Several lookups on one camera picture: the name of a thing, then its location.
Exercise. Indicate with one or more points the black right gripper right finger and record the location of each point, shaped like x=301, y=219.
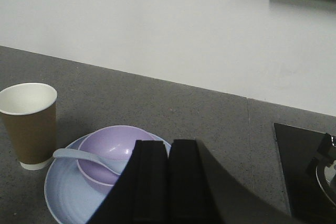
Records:
x=201, y=190

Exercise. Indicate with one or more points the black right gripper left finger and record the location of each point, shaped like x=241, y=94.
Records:
x=140, y=195

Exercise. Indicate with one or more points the light blue plastic spoon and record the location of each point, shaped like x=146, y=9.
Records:
x=114, y=166

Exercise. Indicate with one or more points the purple plastic bowl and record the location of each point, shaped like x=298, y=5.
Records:
x=113, y=142

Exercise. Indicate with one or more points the brown paper cup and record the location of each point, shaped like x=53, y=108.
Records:
x=28, y=111

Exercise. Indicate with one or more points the light blue plastic plate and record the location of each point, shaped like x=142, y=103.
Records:
x=69, y=198

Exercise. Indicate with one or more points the black gas cooktop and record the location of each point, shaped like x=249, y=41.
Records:
x=308, y=165

